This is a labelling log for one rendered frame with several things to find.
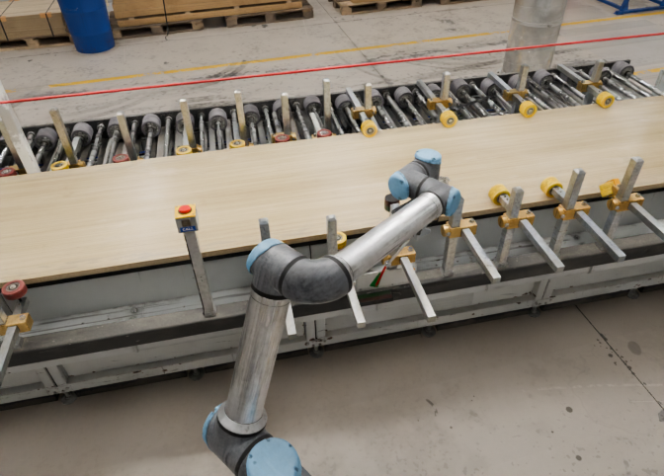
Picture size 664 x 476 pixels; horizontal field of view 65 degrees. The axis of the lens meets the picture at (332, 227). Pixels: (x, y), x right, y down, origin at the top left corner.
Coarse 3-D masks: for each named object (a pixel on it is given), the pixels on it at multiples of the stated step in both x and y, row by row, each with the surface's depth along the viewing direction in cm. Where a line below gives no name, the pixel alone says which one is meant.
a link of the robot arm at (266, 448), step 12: (252, 444) 151; (264, 444) 149; (276, 444) 149; (288, 444) 149; (240, 456) 149; (252, 456) 146; (264, 456) 146; (276, 456) 146; (288, 456) 146; (240, 468) 149; (252, 468) 144; (264, 468) 144; (276, 468) 144; (288, 468) 144; (300, 468) 148
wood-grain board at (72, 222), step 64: (448, 128) 284; (512, 128) 282; (576, 128) 281; (640, 128) 279; (0, 192) 247; (64, 192) 245; (128, 192) 244; (192, 192) 243; (256, 192) 242; (320, 192) 240; (384, 192) 239; (0, 256) 211; (64, 256) 210; (128, 256) 209
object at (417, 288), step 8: (408, 264) 207; (408, 272) 204; (408, 280) 204; (416, 280) 200; (416, 288) 197; (416, 296) 196; (424, 296) 193; (424, 304) 190; (424, 312) 189; (432, 312) 187; (432, 320) 187
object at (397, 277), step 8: (376, 272) 213; (384, 272) 214; (392, 272) 215; (400, 272) 216; (360, 280) 214; (368, 280) 215; (384, 280) 217; (392, 280) 218; (400, 280) 219; (360, 288) 217; (368, 288) 218
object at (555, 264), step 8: (504, 200) 222; (520, 224) 212; (528, 224) 209; (528, 232) 206; (536, 232) 205; (536, 240) 202; (544, 248) 198; (544, 256) 197; (552, 256) 194; (552, 264) 192; (560, 264) 191; (560, 272) 192
